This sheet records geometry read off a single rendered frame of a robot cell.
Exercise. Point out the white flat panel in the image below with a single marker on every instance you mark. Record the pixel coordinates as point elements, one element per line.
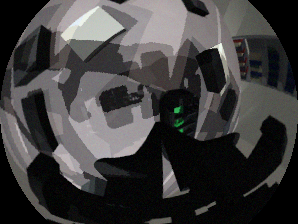
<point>224,63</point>

